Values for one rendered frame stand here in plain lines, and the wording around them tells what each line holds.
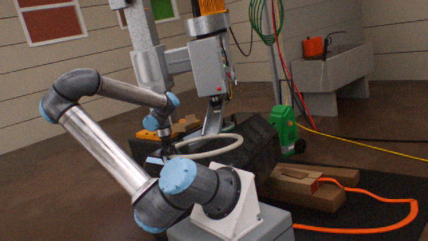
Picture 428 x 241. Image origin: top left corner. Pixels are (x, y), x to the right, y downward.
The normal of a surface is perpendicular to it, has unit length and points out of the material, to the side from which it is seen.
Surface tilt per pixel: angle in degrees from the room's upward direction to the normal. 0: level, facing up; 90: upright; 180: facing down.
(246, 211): 90
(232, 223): 48
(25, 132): 90
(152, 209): 73
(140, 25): 90
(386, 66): 90
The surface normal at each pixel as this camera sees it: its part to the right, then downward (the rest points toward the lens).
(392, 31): -0.73, 0.33
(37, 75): 0.65, 0.09
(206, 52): -0.15, 0.32
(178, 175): -0.63, -0.44
